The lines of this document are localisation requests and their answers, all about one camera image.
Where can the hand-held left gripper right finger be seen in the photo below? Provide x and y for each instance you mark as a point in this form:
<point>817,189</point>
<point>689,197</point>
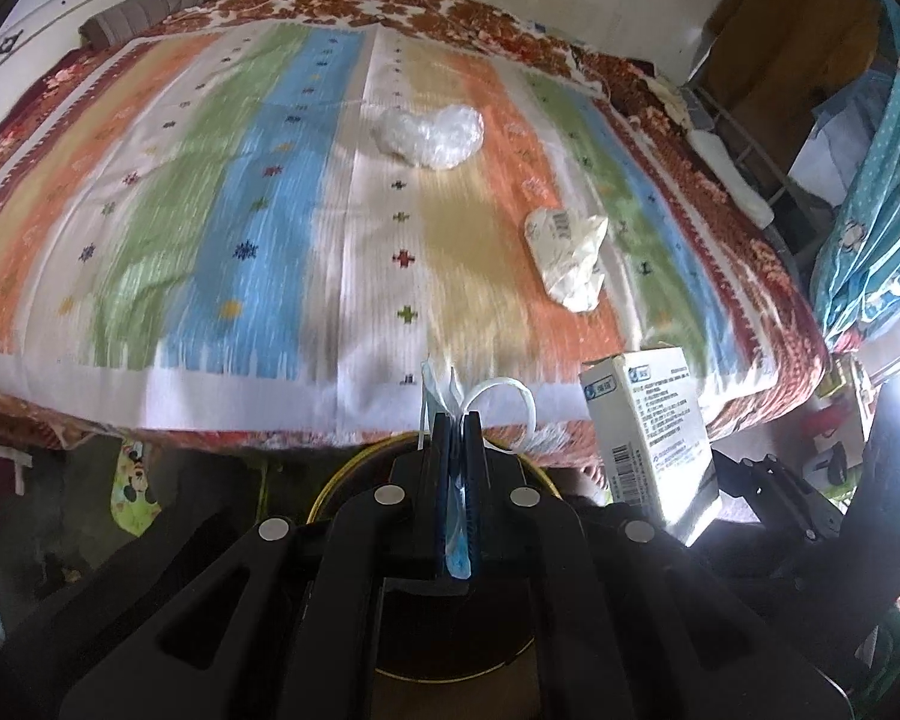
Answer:
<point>474,495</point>

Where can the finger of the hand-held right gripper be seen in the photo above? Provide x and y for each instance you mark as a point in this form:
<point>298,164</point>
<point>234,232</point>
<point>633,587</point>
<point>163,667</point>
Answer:
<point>780,495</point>

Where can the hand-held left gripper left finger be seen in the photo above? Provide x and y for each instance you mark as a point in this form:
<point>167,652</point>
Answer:
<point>441,495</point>

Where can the disposable face mask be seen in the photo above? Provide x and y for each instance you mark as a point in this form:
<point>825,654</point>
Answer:
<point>435,394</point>

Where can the small cardboard medicine box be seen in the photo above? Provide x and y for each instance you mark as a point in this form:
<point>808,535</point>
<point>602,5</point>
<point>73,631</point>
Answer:
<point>652,435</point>

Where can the round dark bin gold rim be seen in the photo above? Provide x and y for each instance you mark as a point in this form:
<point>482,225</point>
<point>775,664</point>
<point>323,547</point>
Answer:
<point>457,637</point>

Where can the striped colourful bedspread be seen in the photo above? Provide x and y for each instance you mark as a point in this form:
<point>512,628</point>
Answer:
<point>765,277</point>

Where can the large crumpled white paper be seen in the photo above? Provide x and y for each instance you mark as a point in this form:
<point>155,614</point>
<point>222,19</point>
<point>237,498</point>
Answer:
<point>570,262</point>

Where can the blue printed curtain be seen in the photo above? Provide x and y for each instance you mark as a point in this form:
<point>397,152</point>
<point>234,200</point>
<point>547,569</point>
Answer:
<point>877,240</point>

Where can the metal rack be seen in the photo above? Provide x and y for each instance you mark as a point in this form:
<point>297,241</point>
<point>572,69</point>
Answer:
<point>784,191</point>

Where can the cartoon printed green cloth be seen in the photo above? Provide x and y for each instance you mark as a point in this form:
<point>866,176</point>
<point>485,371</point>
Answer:
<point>135,487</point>

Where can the white cloth on rack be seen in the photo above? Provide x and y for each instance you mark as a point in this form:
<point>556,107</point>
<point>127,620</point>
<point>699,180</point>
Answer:
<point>727,165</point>

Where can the pale blue cloth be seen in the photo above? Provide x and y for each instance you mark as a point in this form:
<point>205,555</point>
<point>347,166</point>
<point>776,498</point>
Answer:
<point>832,142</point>

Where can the striped colourful blanket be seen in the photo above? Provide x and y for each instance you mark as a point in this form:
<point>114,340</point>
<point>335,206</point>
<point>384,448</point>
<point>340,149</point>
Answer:
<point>232,202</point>

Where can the clear plastic bag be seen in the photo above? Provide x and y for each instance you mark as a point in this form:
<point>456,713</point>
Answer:
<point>435,135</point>

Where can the grey folded cloth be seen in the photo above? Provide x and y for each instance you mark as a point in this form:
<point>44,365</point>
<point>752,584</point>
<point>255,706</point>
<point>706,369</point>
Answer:
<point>135,15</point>

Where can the white cabinet door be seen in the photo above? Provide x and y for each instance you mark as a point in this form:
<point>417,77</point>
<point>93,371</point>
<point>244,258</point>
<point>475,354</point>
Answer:
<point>60,7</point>

